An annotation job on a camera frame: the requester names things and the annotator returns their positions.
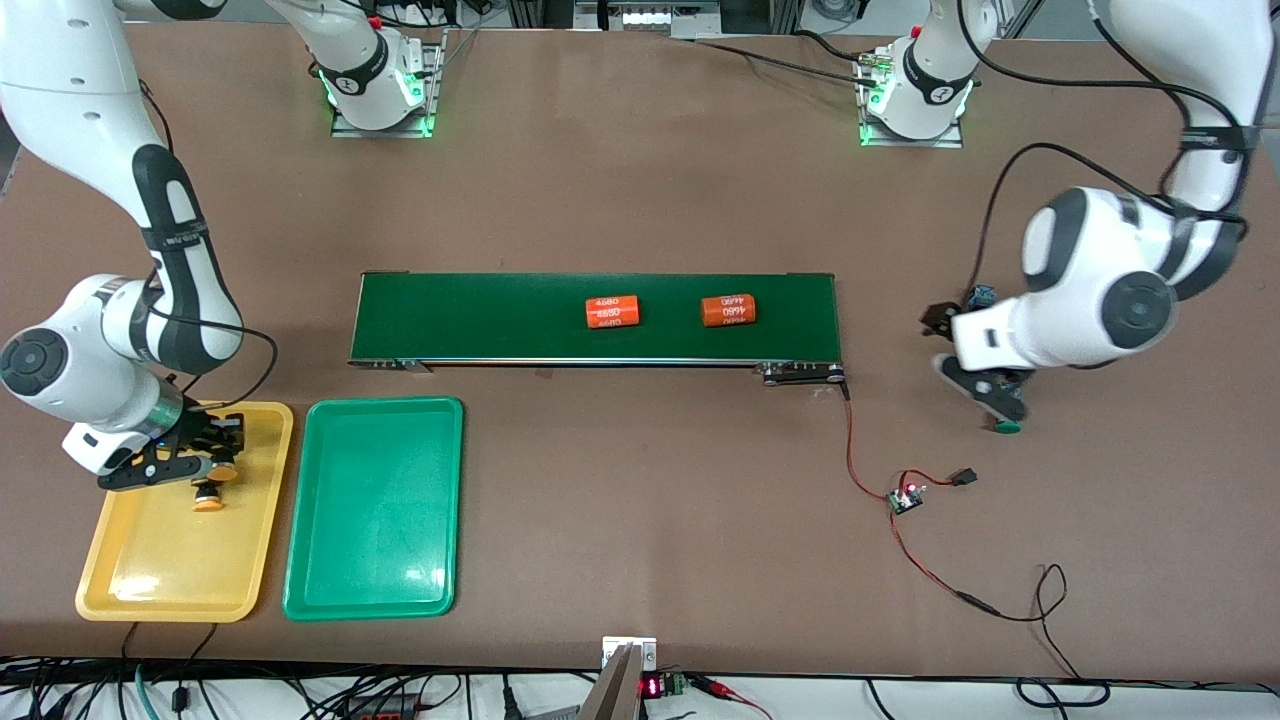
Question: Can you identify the orange 4680 battery cylinder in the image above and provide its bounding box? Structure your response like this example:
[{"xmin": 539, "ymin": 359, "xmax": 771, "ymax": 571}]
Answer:
[
  {"xmin": 700, "ymin": 293, "xmax": 758, "ymax": 329},
  {"xmin": 585, "ymin": 294, "xmax": 641, "ymax": 330}
]

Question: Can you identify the yellow plastic tray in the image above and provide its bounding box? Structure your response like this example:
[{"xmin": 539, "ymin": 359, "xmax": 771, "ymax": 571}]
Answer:
[{"xmin": 75, "ymin": 399, "xmax": 295, "ymax": 623}]

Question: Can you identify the black connector with red lead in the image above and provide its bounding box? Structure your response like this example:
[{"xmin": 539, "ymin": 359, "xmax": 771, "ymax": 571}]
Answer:
[{"xmin": 898, "ymin": 466, "xmax": 979, "ymax": 491}]

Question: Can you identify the green plastic tray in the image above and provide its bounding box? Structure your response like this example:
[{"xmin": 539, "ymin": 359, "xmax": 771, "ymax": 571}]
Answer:
[{"xmin": 282, "ymin": 396, "xmax": 466, "ymax": 622}]

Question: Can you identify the green conveyor belt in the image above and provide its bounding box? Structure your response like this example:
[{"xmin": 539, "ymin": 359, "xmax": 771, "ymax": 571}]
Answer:
[{"xmin": 347, "ymin": 270, "xmax": 851, "ymax": 386}]

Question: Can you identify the red black lead with jack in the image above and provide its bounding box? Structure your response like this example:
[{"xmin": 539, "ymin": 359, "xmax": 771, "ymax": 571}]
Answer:
[{"xmin": 888, "ymin": 510, "xmax": 1003, "ymax": 616}]

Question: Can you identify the silver equipment with lights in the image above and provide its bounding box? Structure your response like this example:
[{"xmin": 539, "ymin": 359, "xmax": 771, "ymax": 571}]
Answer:
[{"xmin": 573, "ymin": 0, "xmax": 723, "ymax": 39}]

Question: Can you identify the red alligator clip lead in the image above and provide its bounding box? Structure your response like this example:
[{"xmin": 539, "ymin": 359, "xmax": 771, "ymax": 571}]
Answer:
[{"xmin": 690, "ymin": 676, "xmax": 773, "ymax": 720}]

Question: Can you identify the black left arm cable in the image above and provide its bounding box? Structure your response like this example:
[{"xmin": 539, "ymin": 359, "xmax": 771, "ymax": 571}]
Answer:
[{"xmin": 955, "ymin": 0, "xmax": 1251, "ymax": 301}]

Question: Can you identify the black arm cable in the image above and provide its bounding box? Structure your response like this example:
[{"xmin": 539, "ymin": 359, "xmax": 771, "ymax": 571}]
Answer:
[
  {"xmin": 138, "ymin": 80, "xmax": 280, "ymax": 411},
  {"xmin": 955, "ymin": 0, "xmax": 1251, "ymax": 301}
]

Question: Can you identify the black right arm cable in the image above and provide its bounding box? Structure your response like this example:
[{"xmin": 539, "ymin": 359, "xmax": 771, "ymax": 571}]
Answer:
[{"xmin": 138, "ymin": 80, "xmax": 280, "ymax": 411}]

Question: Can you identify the red black conveyor wire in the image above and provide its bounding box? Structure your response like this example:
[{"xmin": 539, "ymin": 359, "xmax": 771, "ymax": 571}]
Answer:
[{"xmin": 843, "ymin": 383, "xmax": 896, "ymax": 501}]

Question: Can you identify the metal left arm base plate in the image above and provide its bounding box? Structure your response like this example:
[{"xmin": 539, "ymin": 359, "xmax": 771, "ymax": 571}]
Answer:
[{"xmin": 858, "ymin": 55, "xmax": 966, "ymax": 149}]

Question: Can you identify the thin black power cable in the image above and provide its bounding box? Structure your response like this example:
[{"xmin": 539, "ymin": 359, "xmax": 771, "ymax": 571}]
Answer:
[{"xmin": 995, "ymin": 563, "xmax": 1091, "ymax": 683}]

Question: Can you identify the long black table cable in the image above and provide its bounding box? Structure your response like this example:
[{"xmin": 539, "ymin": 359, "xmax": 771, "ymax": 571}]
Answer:
[{"xmin": 690, "ymin": 28, "xmax": 881, "ymax": 89}]

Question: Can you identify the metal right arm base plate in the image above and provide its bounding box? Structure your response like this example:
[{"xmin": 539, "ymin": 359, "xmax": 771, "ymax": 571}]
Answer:
[{"xmin": 330, "ymin": 30, "xmax": 446, "ymax": 139}]

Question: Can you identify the looped black cable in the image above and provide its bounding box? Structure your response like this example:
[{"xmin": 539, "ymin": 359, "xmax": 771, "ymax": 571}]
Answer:
[{"xmin": 1015, "ymin": 678, "xmax": 1111, "ymax": 709}]

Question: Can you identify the grey metal camera mount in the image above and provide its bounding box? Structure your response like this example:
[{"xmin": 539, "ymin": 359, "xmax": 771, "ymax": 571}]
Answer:
[{"xmin": 575, "ymin": 636, "xmax": 659, "ymax": 720}]

